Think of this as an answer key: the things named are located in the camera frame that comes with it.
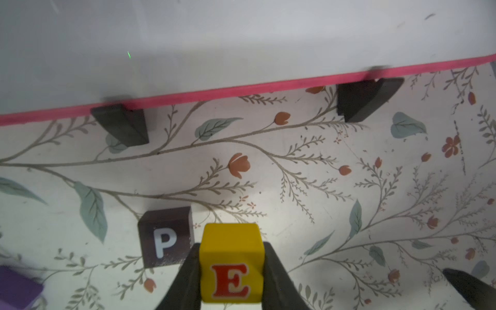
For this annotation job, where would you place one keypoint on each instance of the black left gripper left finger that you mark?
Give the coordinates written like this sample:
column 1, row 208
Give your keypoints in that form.
column 184, row 292

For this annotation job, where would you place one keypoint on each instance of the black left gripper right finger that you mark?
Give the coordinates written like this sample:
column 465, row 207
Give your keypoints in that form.
column 279, row 292

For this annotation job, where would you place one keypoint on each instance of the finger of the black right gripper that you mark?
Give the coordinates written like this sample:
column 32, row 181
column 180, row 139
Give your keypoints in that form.
column 477, row 294

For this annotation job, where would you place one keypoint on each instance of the yellow E block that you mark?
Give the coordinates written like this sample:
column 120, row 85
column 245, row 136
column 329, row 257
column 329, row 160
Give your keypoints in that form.
column 232, row 258

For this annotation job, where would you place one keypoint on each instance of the dark brown P block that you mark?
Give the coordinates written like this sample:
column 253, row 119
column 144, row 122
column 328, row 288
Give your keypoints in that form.
column 166, row 236

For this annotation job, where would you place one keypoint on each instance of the purple Y block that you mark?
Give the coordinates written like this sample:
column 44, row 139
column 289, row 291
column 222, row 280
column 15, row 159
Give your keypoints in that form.
column 17, row 291

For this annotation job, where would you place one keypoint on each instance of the black whiteboard foot left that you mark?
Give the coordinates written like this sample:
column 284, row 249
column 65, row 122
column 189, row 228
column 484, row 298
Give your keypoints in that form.
column 127, row 126

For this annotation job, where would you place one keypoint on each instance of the black whiteboard foot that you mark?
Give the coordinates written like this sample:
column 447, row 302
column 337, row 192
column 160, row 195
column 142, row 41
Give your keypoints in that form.
column 359, row 100
column 127, row 126

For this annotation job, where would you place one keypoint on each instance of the black whiteboard foot right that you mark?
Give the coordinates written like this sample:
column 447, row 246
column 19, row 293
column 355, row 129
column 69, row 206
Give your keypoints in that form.
column 359, row 100

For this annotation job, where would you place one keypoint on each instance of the pink framed whiteboard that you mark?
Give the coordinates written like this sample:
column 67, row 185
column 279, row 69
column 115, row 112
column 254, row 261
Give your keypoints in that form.
column 60, row 59

